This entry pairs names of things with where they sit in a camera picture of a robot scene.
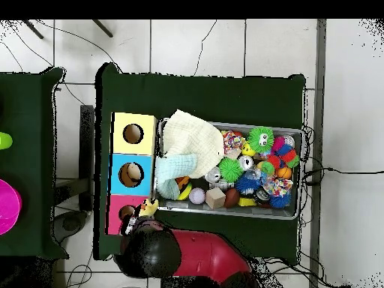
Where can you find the lime green object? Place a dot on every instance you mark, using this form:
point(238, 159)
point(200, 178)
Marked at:
point(4, 141)

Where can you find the green spiky ball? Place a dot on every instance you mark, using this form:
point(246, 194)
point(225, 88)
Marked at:
point(230, 170)

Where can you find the green cloth side table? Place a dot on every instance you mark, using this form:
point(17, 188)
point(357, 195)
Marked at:
point(27, 105)

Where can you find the black stand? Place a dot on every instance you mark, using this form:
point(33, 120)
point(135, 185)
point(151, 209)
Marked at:
point(87, 150)

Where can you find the dark tripod leg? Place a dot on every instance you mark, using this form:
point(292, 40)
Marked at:
point(103, 28)
point(33, 29)

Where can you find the yellow duck plush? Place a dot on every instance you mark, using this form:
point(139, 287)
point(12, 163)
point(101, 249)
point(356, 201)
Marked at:
point(148, 207)

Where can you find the blue spiky ball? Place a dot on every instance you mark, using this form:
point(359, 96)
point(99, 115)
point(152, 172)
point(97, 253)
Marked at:
point(247, 184)

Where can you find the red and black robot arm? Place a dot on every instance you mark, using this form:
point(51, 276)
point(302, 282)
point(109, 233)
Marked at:
point(204, 255)

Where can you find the pink plate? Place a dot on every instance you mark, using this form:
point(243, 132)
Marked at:
point(7, 207)

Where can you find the wooden box with three holes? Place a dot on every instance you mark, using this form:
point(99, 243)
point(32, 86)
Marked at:
point(147, 144)

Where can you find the light wooden block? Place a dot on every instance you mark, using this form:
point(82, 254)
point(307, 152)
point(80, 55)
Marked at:
point(215, 198)

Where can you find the shallow metal mesh bin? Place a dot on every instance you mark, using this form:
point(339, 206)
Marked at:
point(180, 206)

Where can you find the white baseball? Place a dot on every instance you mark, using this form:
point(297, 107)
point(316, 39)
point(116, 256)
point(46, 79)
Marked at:
point(197, 196)

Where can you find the dark green table cloth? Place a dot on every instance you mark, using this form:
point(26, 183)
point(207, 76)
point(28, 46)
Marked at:
point(195, 96)

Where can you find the brown toy football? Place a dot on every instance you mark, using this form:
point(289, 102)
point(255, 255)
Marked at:
point(232, 197)

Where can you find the green spiky toy with eyes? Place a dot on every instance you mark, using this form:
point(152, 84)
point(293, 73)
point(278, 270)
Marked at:
point(256, 139)

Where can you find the mint green waffle cloth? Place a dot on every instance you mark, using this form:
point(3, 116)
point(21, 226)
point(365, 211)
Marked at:
point(171, 171)

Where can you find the grey stand foot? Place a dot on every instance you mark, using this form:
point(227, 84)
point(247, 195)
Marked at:
point(70, 223)

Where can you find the colourful patterned cloth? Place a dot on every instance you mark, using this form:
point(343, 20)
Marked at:
point(277, 186)

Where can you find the grey floor strip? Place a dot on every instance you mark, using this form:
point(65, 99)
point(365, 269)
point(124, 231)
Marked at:
point(320, 90)

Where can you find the cream waffle cloth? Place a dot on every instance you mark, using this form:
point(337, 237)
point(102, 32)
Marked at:
point(192, 138)

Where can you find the multicolour spiky caterpillar toy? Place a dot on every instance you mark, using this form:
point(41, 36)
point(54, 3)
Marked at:
point(285, 153)

